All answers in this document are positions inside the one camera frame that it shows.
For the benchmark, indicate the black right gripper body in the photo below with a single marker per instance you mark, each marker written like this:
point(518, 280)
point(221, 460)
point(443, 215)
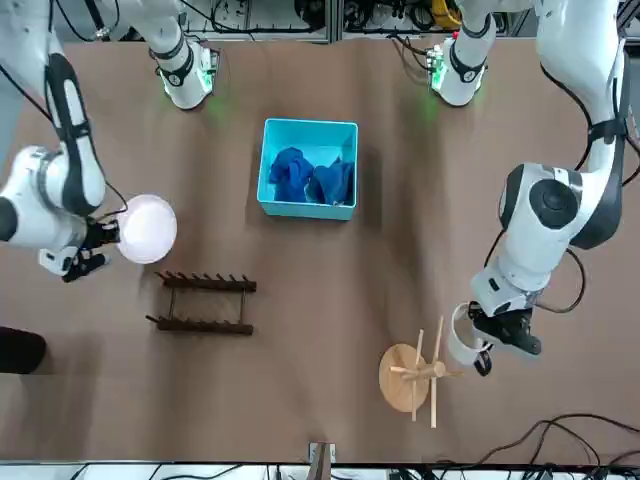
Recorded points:
point(90, 237)

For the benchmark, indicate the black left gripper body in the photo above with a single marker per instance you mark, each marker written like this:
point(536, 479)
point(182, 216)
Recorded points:
point(510, 330)

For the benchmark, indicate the pale pink plate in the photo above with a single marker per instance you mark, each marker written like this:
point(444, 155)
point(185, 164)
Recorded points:
point(150, 230)

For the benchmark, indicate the blue square rag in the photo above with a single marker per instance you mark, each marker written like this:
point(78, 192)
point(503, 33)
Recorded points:
point(287, 172)
point(335, 182)

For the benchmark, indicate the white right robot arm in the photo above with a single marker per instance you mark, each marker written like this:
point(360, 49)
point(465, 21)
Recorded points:
point(30, 190)

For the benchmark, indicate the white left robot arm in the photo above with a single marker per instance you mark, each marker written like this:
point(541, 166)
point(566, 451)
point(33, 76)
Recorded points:
point(525, 260)

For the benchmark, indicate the wooden mug stand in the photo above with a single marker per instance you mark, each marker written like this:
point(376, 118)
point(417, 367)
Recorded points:
point(400, 380)

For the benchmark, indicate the dark wooden dish rack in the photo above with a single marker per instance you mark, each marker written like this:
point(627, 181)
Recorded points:
point(225, 286)

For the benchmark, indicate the cyan plastic box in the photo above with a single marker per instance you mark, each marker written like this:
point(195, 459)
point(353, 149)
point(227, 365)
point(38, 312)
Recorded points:
point(305, 210)

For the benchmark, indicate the camera mount post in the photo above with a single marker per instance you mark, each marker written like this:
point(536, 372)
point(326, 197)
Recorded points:
point(320, 460)

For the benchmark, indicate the rear aluminium frame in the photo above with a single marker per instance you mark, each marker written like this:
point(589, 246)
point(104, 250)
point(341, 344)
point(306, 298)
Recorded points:
point(334, 25)

